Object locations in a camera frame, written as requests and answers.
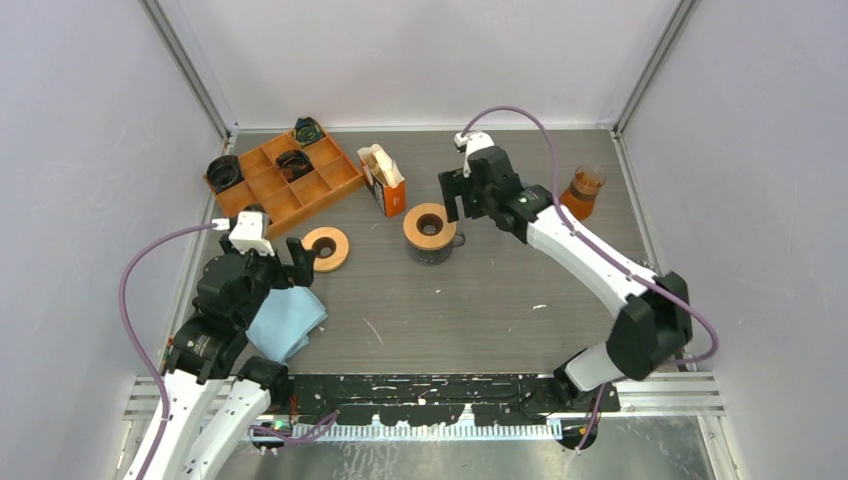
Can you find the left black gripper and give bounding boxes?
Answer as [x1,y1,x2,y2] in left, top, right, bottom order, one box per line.
[223,233,314,326]

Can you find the wooden dripper ring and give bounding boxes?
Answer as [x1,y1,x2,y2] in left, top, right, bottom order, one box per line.
[402,202,458,252]
[299,226,350,274]

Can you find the orange coffee filter box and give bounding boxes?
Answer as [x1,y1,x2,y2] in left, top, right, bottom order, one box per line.
[357,144,406,218]

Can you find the clear glass mug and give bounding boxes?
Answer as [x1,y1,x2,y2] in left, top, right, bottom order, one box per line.
[407,232,466,266]

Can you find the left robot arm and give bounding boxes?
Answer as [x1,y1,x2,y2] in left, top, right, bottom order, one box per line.
[124,237,316,479]

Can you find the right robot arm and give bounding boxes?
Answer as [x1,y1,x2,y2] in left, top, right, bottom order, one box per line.
[438,146,693,411]

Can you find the light blue cloth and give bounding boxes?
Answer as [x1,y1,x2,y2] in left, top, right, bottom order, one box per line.
[247,286,327,364]

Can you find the orange wooden compartment tray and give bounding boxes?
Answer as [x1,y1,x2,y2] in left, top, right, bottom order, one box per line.
[203,129,365,239]

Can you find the black cup in tray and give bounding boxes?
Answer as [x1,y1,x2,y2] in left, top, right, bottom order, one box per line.
[275,149,314,183]

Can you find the black cup beside tray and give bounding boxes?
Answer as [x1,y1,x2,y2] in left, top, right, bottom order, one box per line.
[205,154,244,194]

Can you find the amber glass carafe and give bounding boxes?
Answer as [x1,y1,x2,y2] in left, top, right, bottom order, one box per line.
[559,164,606,221]

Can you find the dark patterned cup in tray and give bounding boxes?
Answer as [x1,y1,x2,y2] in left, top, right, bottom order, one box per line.
[292,116,325,148]

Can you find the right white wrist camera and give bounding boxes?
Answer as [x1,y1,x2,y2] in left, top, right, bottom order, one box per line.
[454,131,495,178]

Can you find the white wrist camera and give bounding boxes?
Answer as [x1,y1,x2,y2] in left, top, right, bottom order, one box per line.
[454,131,495,178]
[212,210,275,256]

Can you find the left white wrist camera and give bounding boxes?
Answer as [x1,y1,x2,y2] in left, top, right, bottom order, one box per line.
[212,210,275,256]

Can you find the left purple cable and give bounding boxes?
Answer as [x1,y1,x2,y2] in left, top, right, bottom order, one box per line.
[119,223,230,480]

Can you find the purple cable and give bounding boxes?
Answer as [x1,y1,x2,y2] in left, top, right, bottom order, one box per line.
[460,105,721,366]
[119,223,230,480]

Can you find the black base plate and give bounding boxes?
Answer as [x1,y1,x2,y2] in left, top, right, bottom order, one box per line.
[249,373,620,448]

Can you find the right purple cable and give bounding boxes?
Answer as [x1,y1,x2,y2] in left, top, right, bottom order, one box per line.
[460,105,721,366]

